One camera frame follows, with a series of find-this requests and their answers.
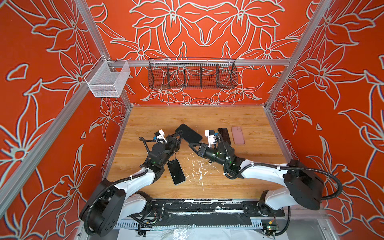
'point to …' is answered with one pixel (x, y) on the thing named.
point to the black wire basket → (188, 73)
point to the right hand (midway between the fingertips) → (187, 146)
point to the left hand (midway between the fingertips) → (183, 130)
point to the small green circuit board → (272, 228)
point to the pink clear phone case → (237, 135)
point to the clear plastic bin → (106, 79)
